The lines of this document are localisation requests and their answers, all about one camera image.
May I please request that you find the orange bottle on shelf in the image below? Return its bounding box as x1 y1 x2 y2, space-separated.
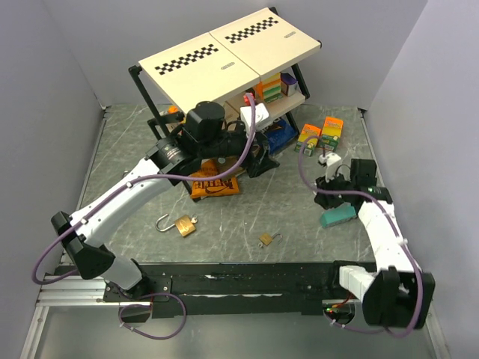
168 106 180 114

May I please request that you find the orange green box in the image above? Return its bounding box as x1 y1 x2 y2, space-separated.
295 123 322 157
319 116 344 152

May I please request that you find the aluminium frame rail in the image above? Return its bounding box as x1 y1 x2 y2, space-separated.
36 276 106 307

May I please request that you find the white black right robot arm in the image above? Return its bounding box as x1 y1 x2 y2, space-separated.
314 153 436 334

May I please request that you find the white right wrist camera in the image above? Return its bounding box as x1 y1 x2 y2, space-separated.
318 148 343 182

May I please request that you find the blue snack bag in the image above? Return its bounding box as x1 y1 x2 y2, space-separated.
263 118 296 154

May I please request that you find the small brass padlock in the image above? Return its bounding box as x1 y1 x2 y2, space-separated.
258 233 283 248

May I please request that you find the stacked sponges pack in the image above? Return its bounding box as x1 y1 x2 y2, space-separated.
254 73 281 103

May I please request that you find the teal rectangular box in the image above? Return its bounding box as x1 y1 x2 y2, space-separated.
320 204 357 228

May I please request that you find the black frame cream shelf rack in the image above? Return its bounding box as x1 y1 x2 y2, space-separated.
129 8 322 140

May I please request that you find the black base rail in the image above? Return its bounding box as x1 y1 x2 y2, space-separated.
103 261 375 319

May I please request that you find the purple white small box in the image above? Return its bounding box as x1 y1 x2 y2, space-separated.
281 73 298 96

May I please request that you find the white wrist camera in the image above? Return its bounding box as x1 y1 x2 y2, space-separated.
318 148 343 182
239 102 273 133

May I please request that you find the large open brass padlock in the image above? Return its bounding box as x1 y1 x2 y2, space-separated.
154 214 198 237

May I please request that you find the orange green box left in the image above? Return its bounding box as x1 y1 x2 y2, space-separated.
295 123 322 157

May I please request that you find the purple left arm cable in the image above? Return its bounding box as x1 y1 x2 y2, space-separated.
31 97 257 340

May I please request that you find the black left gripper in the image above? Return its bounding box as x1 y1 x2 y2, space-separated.
200 121 280 177

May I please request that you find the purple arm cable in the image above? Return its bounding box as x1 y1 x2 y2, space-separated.
31 97 257 340
298 136 425 340

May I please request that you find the orange green box right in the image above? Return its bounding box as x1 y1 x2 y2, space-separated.
319 116 344 152

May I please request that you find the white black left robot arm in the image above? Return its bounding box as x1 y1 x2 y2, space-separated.
52 101 270 301

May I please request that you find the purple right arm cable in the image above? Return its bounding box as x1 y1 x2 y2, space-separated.
298 136 425 340

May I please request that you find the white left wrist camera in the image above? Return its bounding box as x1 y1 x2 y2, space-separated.
239 102 273 133

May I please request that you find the orange Kettle chips bag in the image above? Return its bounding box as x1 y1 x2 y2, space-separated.
190 159 240 199

